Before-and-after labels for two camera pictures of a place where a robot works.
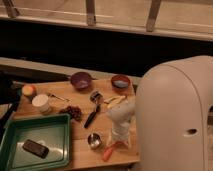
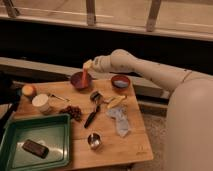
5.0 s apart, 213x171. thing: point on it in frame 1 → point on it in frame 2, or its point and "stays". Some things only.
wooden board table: [86, 101] stays
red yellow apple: [29, 90] stays
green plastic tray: [51, 131] stays
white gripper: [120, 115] → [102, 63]
